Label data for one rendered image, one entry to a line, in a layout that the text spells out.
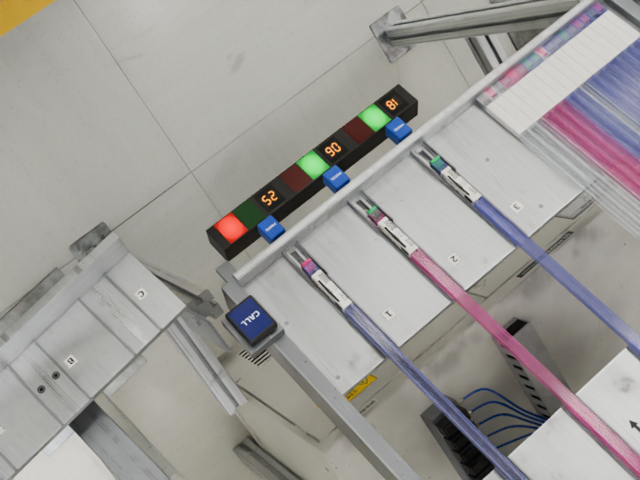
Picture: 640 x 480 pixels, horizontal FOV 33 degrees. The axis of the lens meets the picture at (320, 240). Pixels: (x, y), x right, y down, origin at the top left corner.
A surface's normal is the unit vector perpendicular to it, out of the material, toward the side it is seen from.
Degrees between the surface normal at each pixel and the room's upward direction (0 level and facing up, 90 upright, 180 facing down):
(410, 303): 43
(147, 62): 0
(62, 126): 0
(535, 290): 0
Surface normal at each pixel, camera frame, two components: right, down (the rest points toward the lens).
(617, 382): -0.07, -0.47
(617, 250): 0.40, 0.11
